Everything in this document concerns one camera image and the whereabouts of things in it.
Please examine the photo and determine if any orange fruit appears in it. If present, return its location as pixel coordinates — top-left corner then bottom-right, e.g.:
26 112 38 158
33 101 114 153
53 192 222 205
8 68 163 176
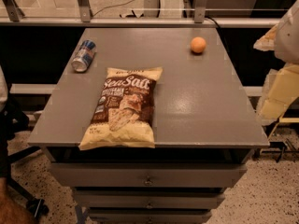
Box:
191 36 206 54

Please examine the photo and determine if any grey drawer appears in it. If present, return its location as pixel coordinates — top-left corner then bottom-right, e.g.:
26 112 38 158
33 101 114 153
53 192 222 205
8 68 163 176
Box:
89 208 211 224
74 190 225 209
50 163 247 188

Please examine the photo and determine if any middle grey drawer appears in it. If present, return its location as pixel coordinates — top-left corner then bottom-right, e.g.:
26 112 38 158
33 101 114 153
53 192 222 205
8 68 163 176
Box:
74 190 225 209

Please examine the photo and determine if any bottom grey drawer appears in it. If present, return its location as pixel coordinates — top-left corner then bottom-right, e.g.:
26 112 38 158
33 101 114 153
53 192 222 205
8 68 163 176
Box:
89 208 211 224

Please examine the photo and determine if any brown sea salt chip bag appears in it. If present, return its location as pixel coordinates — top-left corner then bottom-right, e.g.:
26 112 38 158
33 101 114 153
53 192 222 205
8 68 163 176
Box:
78 67 163 150

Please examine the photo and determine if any yellow metal stand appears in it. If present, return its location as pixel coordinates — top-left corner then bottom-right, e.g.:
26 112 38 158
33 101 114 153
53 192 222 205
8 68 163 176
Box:
253 96 299 163

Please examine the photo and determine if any floor cable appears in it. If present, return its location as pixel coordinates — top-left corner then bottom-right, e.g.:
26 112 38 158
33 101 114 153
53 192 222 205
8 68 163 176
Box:
93 0 171 19

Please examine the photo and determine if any blue silver soda can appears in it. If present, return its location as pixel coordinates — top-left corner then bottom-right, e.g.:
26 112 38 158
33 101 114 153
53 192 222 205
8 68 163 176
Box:
71 40 96 73

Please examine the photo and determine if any top grey drawer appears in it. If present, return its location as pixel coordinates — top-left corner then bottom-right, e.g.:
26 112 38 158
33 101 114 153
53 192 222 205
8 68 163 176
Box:
50 163 247 188

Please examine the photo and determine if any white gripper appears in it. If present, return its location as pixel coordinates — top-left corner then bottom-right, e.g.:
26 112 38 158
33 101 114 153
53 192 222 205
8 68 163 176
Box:
253 0 299 126

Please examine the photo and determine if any grey drawer cabinet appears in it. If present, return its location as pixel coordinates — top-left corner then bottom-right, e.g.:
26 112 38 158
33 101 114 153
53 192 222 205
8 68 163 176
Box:
29 28 268 224

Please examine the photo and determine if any black office chair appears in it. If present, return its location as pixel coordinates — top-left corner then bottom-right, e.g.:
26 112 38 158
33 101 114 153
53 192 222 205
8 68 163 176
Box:
0 84 50 220

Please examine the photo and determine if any metal railing frame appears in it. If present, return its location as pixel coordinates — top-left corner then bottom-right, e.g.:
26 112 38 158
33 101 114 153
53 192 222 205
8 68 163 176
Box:
0 0 295 28

